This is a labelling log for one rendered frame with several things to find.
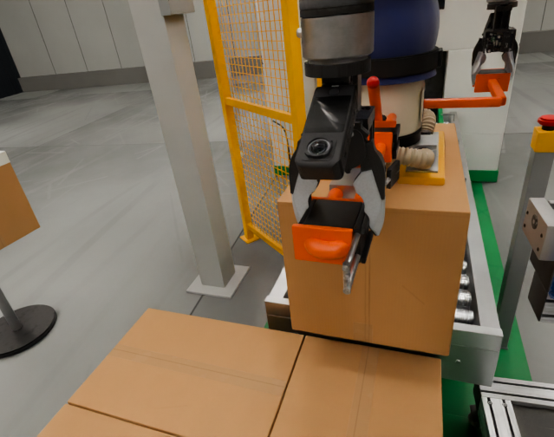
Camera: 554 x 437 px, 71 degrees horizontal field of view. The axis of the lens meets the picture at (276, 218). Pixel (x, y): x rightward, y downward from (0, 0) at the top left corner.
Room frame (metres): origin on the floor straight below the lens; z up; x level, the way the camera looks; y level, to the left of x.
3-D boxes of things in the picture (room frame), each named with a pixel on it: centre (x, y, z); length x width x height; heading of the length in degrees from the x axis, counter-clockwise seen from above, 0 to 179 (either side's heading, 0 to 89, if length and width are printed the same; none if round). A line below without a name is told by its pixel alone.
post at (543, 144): (1.21, -0.94, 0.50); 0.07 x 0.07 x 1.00; 67
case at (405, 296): (0.99, -0.30, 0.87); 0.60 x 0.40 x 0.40; 157
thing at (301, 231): (0.43, -0.07, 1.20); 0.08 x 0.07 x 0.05; 156
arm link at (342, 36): (0.44, -0.08, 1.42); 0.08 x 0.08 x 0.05
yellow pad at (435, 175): (0.94, -0.40, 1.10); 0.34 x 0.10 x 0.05; 156
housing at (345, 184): (0.55, -0.13, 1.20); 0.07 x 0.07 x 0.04; 66
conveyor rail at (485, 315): (1.83, -1.00, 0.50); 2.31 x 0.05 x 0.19; 157
